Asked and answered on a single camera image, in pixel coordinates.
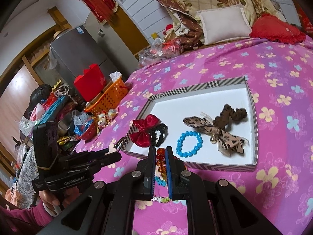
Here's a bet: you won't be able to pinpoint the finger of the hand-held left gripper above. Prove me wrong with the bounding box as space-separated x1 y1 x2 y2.
71 152 122 175
59 148 111 163

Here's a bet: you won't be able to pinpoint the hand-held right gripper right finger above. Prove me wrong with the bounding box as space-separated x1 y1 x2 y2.
165 146 282 235

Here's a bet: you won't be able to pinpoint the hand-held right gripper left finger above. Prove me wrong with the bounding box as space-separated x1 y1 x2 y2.
44 146 157 235

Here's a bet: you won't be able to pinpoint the multicoloured bead bracelet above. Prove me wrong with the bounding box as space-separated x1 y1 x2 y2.
153 174 177 203

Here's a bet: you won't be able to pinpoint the blue bead bracelet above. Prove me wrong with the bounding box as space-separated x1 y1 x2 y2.
176 131 204 157

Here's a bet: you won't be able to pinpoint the red bow hair tie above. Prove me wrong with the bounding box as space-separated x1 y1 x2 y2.
131 114 169 148

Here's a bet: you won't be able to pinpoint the striped cardboard box tray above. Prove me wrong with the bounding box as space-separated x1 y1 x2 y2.
122 76 258 172

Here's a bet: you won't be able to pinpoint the leopard bow brown scrunchie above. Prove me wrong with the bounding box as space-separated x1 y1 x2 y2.
183 104 249 157

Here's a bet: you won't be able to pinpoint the person's left forearm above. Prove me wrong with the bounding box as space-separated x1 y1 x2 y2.
0 198 58 235

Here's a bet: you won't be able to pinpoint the person's left hand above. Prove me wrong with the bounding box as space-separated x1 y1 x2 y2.
40 190 65 217

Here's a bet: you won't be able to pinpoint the red bowl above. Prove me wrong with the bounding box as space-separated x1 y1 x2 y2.
77 120 97 141

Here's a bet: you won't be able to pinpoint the white lace cloth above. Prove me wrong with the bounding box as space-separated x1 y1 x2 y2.
15 149 42 201

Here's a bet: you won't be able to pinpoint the white plastic bag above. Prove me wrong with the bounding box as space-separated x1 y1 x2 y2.
72 110 86 128

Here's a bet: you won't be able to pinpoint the blue plastic box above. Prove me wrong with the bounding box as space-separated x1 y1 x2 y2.
39 95 72 125

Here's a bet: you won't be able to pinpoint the orange plastic basket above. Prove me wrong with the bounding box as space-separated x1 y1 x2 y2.
84 76 129 115

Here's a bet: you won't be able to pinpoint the red paper gift bag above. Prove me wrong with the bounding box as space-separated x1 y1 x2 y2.
73 64 108 102

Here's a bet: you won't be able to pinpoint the grey refrigerator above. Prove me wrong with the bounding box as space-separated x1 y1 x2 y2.
49 26 118 89

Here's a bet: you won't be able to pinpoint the clear plastic bag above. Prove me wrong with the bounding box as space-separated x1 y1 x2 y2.
138 38 181 66

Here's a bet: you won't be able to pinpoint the pink floral bedsheet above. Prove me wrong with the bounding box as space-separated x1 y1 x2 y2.
73 38 313 235

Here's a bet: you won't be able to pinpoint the red plush toy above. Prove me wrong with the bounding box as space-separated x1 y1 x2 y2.
164 24 175 40

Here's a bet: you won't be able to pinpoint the white pillow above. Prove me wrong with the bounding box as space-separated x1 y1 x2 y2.
197 5 252 46

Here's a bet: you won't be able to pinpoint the red heart pillow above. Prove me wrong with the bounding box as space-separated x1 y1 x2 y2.
249 14 307 45

